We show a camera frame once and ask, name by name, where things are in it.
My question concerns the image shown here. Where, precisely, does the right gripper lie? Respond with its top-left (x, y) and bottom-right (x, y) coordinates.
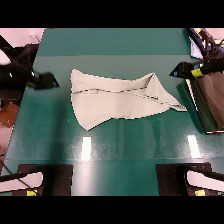
top-left (168, 60), bottom-right (205, 80)

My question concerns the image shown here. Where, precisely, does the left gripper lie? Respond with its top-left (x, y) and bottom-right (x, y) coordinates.
top-left (32, 71), bottom-right (61, 91)

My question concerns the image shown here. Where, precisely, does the white shirt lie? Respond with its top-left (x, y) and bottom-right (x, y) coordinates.
top-left (69, 68), bottom-right (188, 132)

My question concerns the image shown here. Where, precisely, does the brown garment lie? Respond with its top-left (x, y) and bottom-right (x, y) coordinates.
top-left (196, 71), bottom-right (224, 131)

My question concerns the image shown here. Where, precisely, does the dark green garment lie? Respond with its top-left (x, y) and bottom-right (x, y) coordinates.
top-left (176, 78), bottom-right (224, 135)

